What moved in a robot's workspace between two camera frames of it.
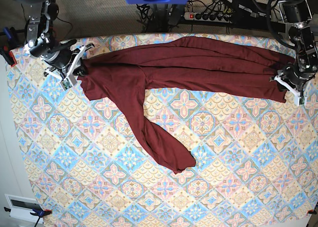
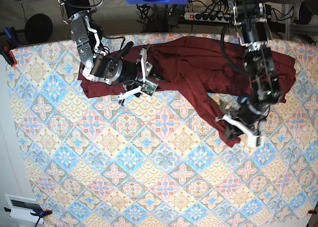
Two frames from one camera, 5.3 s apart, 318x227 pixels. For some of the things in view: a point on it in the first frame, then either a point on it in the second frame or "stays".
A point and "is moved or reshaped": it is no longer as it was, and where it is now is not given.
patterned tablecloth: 90,164 stays
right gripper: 289,78 -> 245,118
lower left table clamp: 39,213 stays
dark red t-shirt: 189,63 is moved or reshaped
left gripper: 63,62 -> 102,67
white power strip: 209,17 stays
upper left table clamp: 10,42 stays
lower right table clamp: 312,212 stays
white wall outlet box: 21,206 stays
